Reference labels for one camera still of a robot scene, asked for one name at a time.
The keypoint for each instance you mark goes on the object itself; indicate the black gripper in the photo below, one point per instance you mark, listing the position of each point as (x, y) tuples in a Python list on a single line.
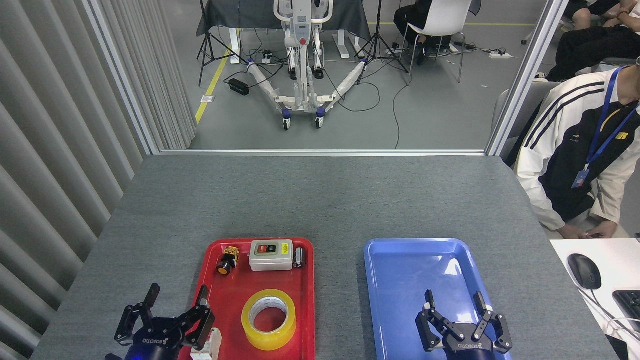
[(470, 347), (155, 342)]

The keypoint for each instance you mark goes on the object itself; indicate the yellow tape roll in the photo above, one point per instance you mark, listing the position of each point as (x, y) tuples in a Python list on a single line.
[(250, 330)]

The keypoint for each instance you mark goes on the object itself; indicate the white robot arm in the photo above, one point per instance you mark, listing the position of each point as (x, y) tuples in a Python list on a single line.
[(210, 345)]

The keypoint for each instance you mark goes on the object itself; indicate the person's right hand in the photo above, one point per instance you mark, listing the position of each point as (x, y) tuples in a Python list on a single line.
[(572, 231)]

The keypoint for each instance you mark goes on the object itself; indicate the person's left hand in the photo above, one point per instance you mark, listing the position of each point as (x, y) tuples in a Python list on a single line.
[(605, 230)]

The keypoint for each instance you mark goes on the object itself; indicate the red plastic tray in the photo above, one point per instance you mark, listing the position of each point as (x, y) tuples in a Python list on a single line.
[(225, 300)]

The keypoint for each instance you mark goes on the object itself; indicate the blue plastic tray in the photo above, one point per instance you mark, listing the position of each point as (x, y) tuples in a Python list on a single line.
[(400, 280)]

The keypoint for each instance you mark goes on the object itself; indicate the yellow and black push button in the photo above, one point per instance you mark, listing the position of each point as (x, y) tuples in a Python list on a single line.
[(226, 264)]

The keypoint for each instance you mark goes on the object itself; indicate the black computer mouse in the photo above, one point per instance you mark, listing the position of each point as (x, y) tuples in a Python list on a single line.
[(584, 270)]

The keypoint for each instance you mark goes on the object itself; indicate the black keyboard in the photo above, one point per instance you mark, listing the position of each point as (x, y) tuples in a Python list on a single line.
[(630, 310)]

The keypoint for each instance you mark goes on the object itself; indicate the white desk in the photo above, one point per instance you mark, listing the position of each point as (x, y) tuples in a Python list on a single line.
[(620, 265)]

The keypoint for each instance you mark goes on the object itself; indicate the blue name badge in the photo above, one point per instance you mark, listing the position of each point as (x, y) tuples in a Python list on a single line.
[(580, 178)]

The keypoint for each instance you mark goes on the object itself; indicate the grey chair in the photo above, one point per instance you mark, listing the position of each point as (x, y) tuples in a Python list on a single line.
[(540, 95)]

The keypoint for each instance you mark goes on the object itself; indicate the black power adapter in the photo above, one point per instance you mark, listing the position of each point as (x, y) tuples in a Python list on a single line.
[(239, 87)]

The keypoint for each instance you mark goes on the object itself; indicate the white power strip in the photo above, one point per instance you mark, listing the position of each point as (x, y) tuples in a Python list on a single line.
[(501, 55)]

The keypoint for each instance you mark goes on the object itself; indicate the black tripod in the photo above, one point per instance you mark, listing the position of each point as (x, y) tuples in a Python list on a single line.
[(205, 35), (378, 35)]

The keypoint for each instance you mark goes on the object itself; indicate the person in black trousers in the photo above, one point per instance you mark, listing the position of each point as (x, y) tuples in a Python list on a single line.
[(590, 50)]

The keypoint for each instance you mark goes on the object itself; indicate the white chair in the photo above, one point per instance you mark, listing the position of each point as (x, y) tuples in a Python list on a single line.
[(445, 17)]

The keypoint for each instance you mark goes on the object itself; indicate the person on white chair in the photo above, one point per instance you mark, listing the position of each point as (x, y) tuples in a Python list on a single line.
[(407, 17)]

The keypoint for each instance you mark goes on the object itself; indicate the table with dark cloth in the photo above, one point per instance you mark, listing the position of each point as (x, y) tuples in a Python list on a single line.
[(240, 15)]

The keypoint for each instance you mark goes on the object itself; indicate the white stand on wheels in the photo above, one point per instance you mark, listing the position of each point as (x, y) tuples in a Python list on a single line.
[(302, 30)]

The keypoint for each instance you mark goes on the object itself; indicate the person with bare knees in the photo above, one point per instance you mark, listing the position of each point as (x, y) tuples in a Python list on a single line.
[(582, 15)]

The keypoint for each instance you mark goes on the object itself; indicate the white two-button switch box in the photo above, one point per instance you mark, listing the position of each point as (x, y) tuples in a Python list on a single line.
[(270, 261)]

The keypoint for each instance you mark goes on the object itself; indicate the small black cylinder switch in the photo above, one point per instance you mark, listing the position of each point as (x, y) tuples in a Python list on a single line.
[(299, 257)]

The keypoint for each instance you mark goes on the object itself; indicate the silver frame rail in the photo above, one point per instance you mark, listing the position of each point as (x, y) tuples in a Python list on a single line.
[(320, 152)]

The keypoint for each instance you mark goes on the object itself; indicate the silver frame post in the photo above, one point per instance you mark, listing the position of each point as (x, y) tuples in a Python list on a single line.
[(530, 70), (120, 75)]

